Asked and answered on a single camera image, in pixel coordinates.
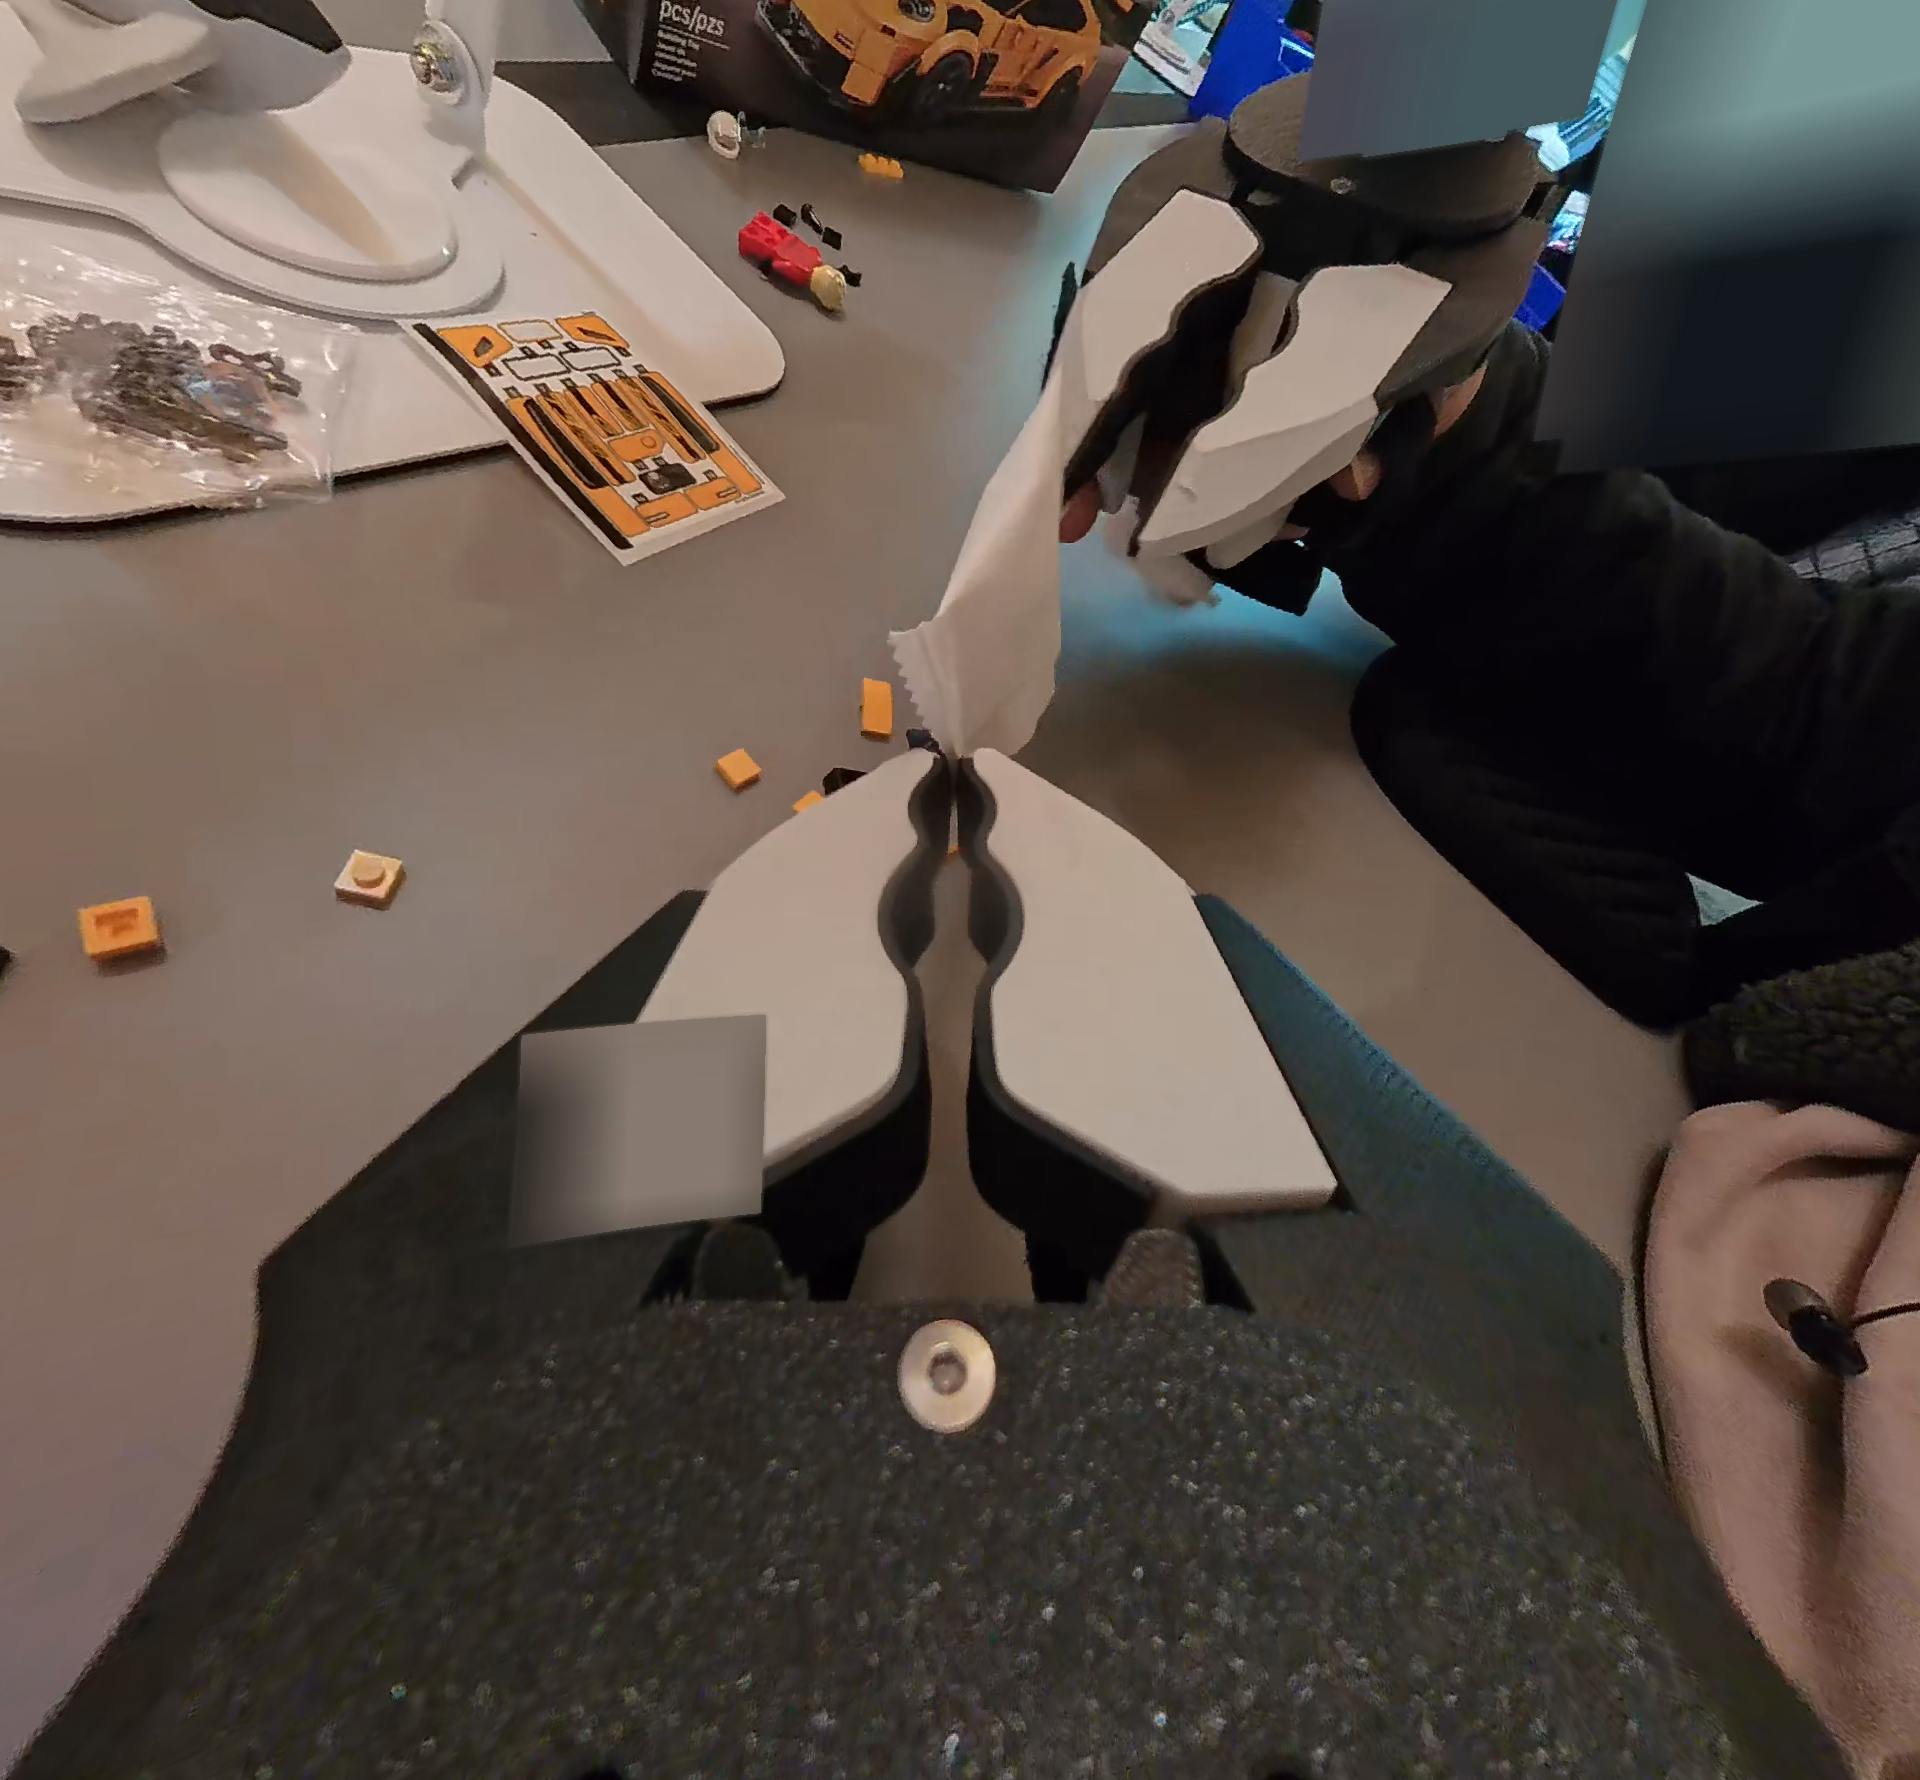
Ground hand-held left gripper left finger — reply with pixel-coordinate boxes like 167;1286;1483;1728
637;750;947;1188

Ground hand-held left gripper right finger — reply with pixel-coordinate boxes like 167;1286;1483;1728
957;745;1339;1213

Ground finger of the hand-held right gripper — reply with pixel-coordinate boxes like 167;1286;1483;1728
1127;262;1453;568
1056;189;1265;506

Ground white paper bag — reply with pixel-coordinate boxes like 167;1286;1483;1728
886;262;1218;762

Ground lego set box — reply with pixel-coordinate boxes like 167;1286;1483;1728
546;0;1186;193

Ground red lego minifigure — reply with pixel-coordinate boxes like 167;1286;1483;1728
736;208;852;310

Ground blue plastic bin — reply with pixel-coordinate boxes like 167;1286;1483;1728
1199;0;1328;93

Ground orange black sticker sheet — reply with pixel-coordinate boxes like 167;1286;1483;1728
401;305;785;568

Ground black fleece garment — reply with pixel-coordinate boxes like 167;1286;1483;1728
1679;939;1920;1137

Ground beige hoodie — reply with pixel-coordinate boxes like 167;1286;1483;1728
1641;1103;1920;1780

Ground clear bag of dark parts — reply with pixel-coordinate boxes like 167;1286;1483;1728
0;231;365;514

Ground white cradle with black edge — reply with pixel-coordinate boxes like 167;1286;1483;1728
0;0;349;130

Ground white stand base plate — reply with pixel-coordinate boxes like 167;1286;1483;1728
0;3;788;523

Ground black drawstring toggle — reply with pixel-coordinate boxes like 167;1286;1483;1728
1762;1275;1920;1379

